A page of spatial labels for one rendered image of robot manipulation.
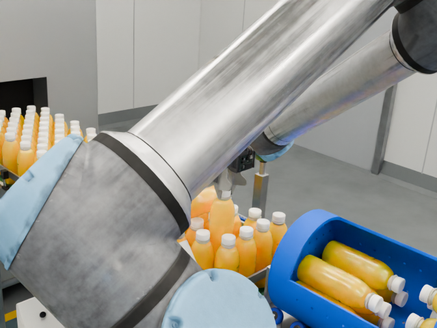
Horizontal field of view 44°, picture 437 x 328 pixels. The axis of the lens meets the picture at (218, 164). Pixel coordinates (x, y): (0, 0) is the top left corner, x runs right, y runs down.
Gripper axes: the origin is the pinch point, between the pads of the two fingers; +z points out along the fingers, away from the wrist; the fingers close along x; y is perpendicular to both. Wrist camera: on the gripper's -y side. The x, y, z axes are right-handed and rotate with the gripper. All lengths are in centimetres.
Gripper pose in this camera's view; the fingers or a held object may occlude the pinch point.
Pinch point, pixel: (224, 191)
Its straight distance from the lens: 153.0
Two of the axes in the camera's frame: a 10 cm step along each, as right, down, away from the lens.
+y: 7.1, 3.0, -6.4
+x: 7.0, -2.1, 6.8
